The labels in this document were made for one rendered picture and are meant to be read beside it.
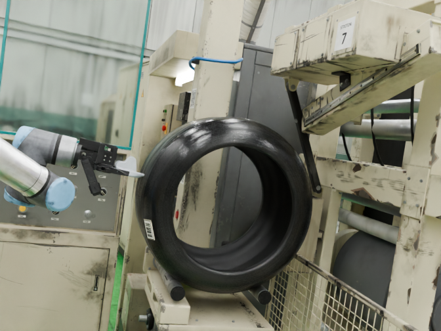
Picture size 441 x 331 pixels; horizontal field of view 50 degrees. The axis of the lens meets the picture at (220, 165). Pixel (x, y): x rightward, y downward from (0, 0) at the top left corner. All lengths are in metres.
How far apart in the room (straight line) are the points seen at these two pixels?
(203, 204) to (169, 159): 0.45
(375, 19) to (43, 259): 1.55
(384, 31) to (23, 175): 0.99
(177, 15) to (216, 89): 9.37
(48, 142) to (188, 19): 9.88
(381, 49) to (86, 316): 1.58
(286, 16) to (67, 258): 10.75
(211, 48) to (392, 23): 0.70
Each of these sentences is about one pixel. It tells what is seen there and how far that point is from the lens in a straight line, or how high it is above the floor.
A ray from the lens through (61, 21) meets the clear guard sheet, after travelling 2.12.
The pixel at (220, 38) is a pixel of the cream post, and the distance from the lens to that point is 1.82.
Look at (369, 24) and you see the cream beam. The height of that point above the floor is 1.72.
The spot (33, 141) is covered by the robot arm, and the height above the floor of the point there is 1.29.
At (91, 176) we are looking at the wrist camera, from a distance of 1.46.
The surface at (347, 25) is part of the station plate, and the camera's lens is 1.38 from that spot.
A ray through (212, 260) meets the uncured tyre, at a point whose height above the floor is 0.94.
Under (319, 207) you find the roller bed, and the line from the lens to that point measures 1.90.
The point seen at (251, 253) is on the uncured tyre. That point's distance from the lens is 1.76.
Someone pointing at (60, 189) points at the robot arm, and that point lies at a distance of 1.31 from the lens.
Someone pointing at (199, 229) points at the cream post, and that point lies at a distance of 1.83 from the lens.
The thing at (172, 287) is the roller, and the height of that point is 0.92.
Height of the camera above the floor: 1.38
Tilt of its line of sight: 3 degrees down
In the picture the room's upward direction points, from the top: 8 degrees clockwise
